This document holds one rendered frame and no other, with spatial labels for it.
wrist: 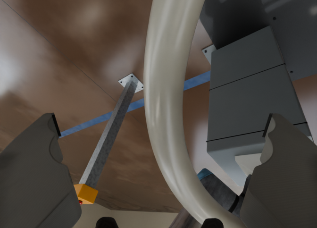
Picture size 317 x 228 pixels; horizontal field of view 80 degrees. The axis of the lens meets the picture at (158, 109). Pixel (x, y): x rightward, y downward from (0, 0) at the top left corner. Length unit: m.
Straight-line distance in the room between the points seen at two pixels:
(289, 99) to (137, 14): 1.07
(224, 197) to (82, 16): 1.50
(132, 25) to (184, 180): 1.42
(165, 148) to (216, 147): 0.77
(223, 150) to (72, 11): 1.41
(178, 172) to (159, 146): 0.03
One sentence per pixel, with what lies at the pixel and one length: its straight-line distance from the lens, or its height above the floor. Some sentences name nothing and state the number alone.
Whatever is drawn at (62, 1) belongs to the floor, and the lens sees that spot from 1.72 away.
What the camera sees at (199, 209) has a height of 1.25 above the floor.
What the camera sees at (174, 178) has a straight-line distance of 0.18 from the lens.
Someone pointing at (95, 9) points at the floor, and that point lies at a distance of 1.61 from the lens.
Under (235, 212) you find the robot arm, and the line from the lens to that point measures 0.89.
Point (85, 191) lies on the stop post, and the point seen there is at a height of 1.04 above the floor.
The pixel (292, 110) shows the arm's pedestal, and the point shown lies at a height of 0.72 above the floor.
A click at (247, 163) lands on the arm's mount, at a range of 0.91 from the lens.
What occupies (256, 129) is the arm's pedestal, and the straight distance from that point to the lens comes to 0.91.
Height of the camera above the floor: 1.31
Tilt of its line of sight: 40 degrees down
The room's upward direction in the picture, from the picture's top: 165 degrees counter-clockwise
